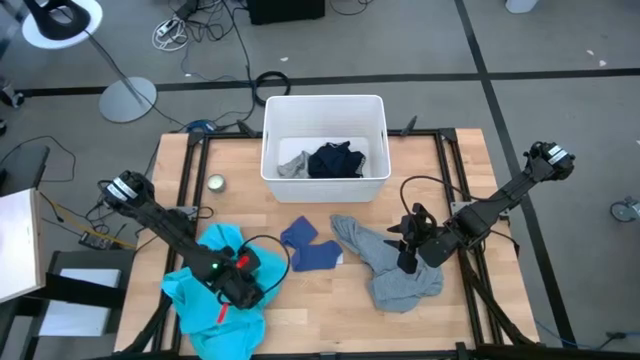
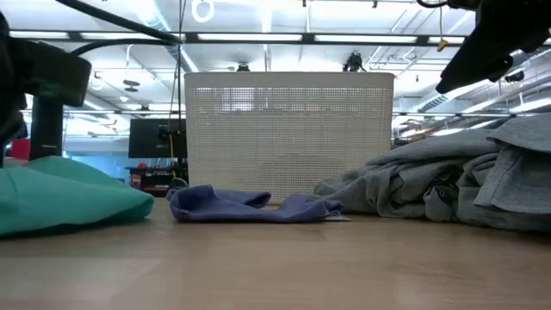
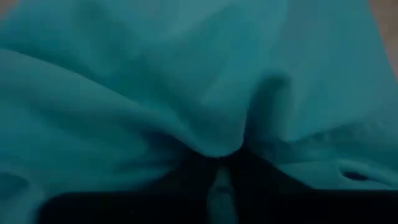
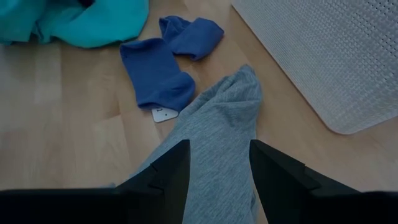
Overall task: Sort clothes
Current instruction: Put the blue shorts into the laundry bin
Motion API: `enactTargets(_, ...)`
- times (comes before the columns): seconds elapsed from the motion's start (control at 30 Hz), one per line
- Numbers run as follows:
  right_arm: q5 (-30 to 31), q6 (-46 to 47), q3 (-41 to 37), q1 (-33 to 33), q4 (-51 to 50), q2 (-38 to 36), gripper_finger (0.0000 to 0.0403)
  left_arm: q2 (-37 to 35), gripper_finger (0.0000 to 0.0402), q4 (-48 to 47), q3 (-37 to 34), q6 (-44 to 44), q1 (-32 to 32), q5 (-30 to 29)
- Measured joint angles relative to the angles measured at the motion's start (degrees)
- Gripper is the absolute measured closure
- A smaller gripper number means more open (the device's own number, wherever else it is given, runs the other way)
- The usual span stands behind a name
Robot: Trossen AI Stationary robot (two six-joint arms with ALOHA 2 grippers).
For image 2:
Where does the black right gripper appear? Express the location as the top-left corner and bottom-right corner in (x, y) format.
(435, 0), (551, 95)

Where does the heather grey sweatshirt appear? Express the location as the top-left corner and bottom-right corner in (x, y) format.
(313, 114), (551, 233)

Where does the purple knit garment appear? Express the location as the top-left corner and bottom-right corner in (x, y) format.
(165, 184), (345, 224)

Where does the teal garment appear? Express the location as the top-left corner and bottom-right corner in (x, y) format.
(0, 155), (155, 237)

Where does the white perforated plastic laundry basket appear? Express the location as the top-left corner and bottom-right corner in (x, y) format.
(183, 71), (396, 203)

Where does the black monitor screen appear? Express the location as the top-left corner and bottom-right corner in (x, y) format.
(127, 118), (189, 159)

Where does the dark cluttered shelf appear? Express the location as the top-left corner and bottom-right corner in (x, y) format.
(128, 162), (189, 197)

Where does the red box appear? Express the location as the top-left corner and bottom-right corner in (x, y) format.
(10, 138), (31, 161)

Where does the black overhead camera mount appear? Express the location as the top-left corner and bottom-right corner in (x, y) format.
(343, 50), (367, 72)

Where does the black overhead frame beam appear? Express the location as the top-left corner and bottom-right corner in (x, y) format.
(8, 30), (551, 47)

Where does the white hanging ring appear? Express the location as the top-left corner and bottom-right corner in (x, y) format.
(191, 0), (215, 24)

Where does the black hanging cable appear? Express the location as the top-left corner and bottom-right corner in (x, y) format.
(167, 0), (189, 186)

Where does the yellow cable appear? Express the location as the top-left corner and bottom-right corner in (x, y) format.
(167, 128), (178, 180)

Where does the thin black frame rail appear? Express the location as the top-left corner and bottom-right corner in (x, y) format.
(19, 108), (542, 118)

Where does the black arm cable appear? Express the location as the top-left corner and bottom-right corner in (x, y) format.
(55, 0), (184, 57)

